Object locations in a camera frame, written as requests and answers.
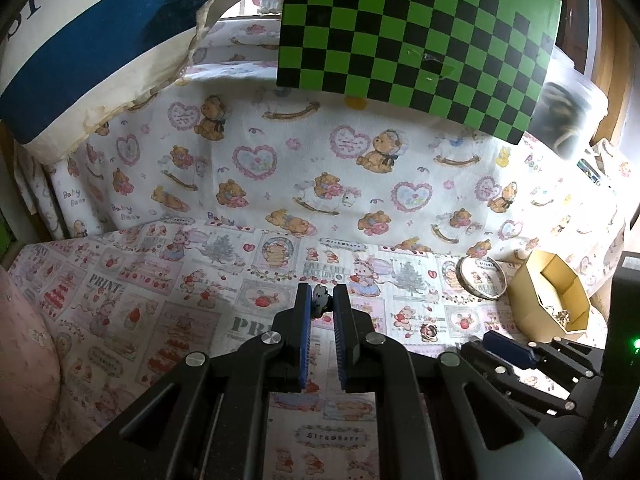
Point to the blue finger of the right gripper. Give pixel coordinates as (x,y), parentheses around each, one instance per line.
(508,349)

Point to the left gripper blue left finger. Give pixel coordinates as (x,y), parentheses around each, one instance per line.
(302,331)

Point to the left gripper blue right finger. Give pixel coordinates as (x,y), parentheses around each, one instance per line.
(346,337)

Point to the small silver charm earrings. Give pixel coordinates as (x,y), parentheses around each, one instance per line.
(321,301)

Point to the silver chain jewelry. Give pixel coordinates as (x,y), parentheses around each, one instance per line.
(562,317)

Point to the gold octagonal box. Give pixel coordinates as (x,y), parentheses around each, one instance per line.
(543,283)

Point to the baby bear print cloth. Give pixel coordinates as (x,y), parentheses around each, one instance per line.
(225,143)

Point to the strawberry print table cloth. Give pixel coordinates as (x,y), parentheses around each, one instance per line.
(88,325)

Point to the patterned cigarette lighter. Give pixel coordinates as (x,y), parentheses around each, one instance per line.
(589,171)

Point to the clear plastic lidded tub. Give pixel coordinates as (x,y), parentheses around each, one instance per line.
(569,109)

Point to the green black checkered box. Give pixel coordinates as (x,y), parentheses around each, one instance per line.
(480,63)

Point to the striped Hermes Paris curtain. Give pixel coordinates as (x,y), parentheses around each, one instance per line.
(68,66)

